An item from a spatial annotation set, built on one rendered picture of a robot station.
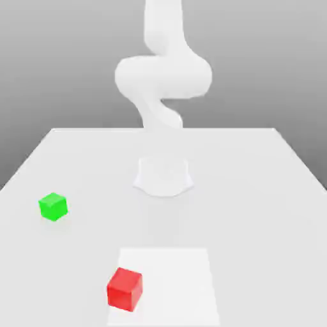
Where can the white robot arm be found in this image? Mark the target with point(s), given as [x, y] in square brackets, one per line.
[163, 76]

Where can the small green cube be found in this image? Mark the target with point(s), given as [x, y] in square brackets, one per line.
[53, 207]

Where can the small red cube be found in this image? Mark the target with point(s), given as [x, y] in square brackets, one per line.
[124, 290]

